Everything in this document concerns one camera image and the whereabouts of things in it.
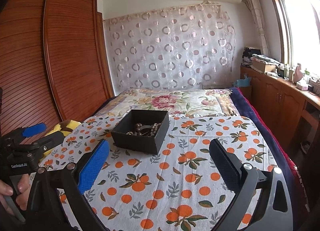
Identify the patterned window curtain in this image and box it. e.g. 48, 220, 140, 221
241, 0, 272, 58

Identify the wooden side cabinet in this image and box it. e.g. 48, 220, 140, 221
239, 65, 320, 147

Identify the circle patterned sheer curtain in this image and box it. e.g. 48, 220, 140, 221
103, 3, 237, 91

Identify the teal cloth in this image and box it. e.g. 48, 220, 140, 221
233, 76, 253, 88

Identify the folded patterned cloth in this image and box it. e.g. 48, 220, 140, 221
251, 54, 282, 64

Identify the black cardboard box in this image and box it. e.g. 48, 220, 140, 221
110, 109, 170, 155

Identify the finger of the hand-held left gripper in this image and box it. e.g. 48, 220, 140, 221
31, 131, 65, 153
11, 123, 47, 140

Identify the pink figurine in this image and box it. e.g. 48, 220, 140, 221
293, 63, 303, 83

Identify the wooden slatted wardrobe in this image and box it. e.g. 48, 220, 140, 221
0, 0, 116, 145

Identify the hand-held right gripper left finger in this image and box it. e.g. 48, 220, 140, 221
26, 139, 111, 231

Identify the dark blue blanket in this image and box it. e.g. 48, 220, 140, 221
228, 86, 301, 197

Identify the yellow plush toy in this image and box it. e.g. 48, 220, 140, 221
42, 119, 82, 159

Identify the person's left hand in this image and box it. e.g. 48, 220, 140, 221
0, 173, 30, 215

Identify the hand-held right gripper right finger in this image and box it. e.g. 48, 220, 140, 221
209, 138, 294, 231

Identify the window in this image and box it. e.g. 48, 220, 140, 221
264, 0, 320, 82

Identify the orange fruit print cloth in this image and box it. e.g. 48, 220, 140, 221
37, 115, 278, 231

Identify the brown wooden bead bracelet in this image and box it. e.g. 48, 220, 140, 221
126, 121, 153, 137

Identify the stack of dark clothes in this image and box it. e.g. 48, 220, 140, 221
242, 46, 262, 68

